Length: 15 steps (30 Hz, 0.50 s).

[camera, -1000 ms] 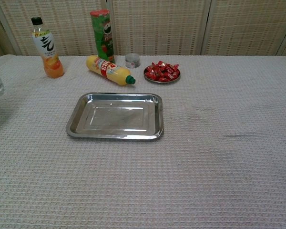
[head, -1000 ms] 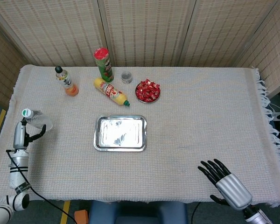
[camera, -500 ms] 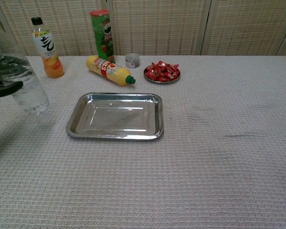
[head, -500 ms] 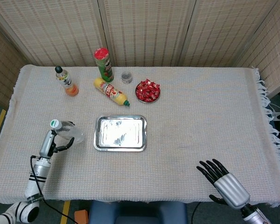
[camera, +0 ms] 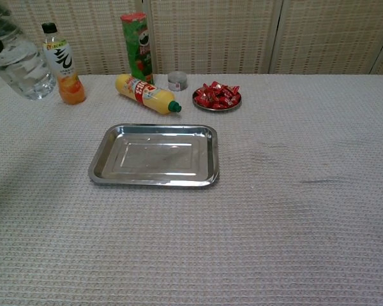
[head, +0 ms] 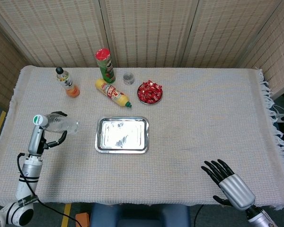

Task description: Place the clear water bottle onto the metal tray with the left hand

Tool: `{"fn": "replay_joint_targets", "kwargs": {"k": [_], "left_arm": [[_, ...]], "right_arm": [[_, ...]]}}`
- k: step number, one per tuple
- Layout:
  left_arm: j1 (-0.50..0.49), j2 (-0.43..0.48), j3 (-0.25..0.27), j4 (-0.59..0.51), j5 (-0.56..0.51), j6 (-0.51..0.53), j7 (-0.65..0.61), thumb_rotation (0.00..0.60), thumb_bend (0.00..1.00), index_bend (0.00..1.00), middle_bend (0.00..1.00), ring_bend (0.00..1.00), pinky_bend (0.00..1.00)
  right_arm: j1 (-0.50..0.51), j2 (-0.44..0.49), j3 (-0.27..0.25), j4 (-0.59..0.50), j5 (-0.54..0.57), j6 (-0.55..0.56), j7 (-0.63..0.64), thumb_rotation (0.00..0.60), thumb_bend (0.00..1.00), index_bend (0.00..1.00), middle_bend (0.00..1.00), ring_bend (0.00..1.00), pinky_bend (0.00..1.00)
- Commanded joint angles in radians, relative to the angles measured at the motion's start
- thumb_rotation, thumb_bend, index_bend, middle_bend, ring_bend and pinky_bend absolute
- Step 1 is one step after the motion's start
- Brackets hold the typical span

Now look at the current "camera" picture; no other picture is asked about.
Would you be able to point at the orange juice bottle black cap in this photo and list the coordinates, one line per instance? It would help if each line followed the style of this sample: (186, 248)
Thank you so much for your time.
(67, 67)

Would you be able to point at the red wrapped candy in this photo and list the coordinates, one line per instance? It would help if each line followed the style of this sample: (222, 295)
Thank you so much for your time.
(201, 100)
(233, 90)
(205, 90)
(219, 105)
(230, 101)
(215, 85)

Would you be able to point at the small round metal plate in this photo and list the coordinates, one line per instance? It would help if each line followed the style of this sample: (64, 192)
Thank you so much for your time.
(217, 109)

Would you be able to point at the green Pringles chips can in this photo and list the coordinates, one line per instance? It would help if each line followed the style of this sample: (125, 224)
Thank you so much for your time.
(140, 48)

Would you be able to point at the rectangular stainless steel tray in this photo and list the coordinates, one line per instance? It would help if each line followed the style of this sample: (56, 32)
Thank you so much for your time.
(156, 156)

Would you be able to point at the yellow bottle green cap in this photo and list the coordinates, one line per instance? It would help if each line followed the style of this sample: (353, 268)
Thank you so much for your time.
(143, 92)

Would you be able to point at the transparent plastic water bottle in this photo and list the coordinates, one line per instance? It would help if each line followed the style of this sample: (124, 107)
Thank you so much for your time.
(22, 67)

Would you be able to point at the white waffle tablecloth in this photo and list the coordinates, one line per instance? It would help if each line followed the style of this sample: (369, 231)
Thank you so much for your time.
(242, 223)

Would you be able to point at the small grey tin can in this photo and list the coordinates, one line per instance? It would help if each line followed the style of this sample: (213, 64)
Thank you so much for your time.
(177, 81)

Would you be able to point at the bamboo folding screen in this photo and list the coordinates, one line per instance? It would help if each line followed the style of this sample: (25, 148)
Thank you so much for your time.
(226, 35)

